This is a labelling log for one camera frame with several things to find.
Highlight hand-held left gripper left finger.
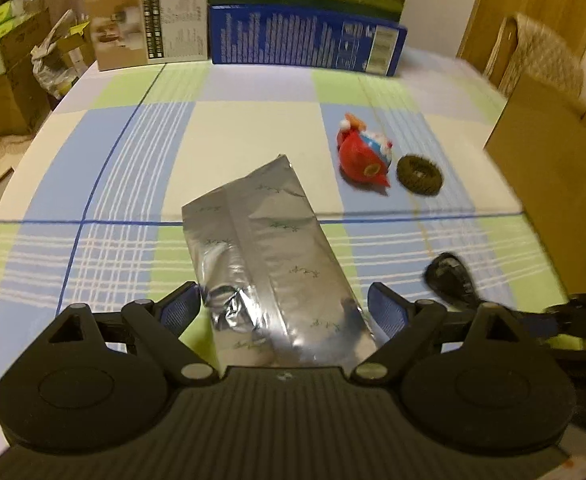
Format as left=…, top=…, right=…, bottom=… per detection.
left=48, top=282, right=219, bottom=382

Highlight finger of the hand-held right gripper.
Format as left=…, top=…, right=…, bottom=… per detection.
left=523, top=317, right=586, bottom=353
left=543, top=292, right=586, bottom=316

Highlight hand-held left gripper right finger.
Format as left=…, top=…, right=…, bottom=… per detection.
left=350, top=282, right=524, bottom=383

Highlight silver foil bag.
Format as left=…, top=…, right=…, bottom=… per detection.
left=180, top=154, right=379, bottom=376

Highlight brown cardboard box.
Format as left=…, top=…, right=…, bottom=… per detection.
left=483, top=72, right=586, bottom=296

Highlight checkered tablecloth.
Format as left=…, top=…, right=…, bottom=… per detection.
left=0, top=45, right=568, bottom=411

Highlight red and blue toy figure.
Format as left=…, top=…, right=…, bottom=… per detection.
left=336, top=114, right=394, bottom=193

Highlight chair with quilted cover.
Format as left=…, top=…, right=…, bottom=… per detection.
left=488, top=12, right=586, bottom=106

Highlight stacked brown cardboard boxes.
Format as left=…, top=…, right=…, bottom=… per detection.
left=0, top=7, right=54, bottom=141

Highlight grey crumpled plastic bag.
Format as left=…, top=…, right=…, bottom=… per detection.
left=30, top=10, right=91, bottom=98

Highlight beige product box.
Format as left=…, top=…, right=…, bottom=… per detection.
left=84, top=0, right=210, bottom=72

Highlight blue printed box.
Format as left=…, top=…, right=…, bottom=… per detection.
left=208, top=4, right=408, bottom=77

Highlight dark brown spiky ring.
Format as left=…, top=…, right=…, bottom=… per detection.
left=396, top=154, right=444, bottom=195

